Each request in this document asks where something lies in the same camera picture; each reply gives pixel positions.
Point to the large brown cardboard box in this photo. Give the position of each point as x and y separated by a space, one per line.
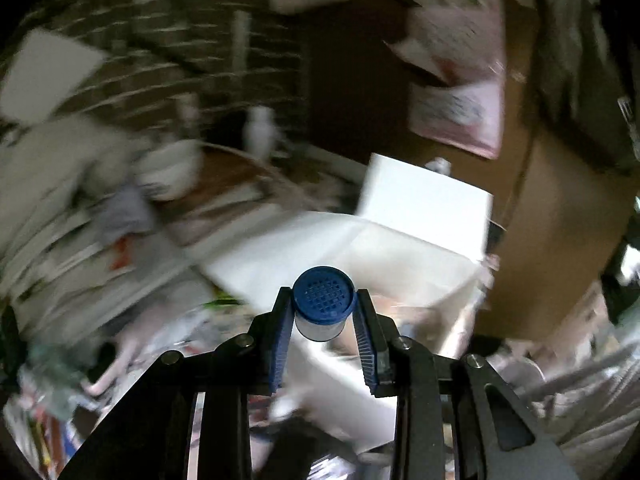
550 220

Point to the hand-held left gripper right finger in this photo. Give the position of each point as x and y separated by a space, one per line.
365 345

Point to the small white bottle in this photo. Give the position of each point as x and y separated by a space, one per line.
260 130

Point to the white panda bowl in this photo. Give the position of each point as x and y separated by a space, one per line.
170 170

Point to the stack of books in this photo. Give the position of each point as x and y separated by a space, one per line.
60 260

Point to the white jar blue lid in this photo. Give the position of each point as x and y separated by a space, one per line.
322 300

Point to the green packets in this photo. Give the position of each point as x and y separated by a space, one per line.
45 360

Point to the white container box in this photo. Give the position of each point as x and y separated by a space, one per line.
400 255

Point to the pink plush paw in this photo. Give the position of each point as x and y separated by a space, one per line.
117 355

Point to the purple cloth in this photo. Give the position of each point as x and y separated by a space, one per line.
125 210

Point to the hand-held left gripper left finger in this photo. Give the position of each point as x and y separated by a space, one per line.
278 345

